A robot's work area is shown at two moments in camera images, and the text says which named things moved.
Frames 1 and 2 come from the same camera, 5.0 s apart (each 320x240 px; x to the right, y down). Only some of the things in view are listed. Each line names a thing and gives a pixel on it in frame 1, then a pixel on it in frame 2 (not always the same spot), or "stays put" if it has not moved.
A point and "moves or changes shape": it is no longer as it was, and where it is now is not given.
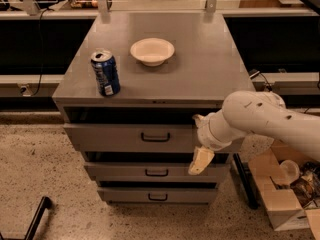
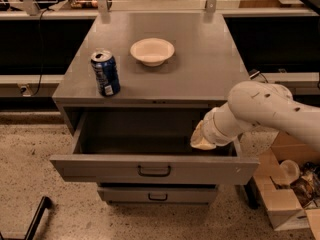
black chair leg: x=45 y=203 stays put
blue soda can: x=107 y=73 stays put
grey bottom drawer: x=155 y=195 stays put
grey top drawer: x=140 y=138 moves or changes shape
